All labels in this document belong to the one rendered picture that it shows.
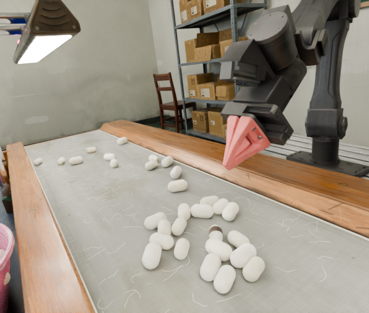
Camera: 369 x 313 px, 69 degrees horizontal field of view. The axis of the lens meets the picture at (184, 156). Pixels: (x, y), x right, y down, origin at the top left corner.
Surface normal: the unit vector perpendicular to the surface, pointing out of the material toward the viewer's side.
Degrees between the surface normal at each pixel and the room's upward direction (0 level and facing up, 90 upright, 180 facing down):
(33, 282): 0
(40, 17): 90
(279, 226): 0
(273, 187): 45
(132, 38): 90
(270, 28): 41
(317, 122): 81
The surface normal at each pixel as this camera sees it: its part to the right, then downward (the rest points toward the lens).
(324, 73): -0.66, 0.18
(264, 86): -0.62, -0.55
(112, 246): -0.12, -0.94
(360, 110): -0.85, 0.26
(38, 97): 0.51, 0.22
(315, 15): -0.43, -0.64
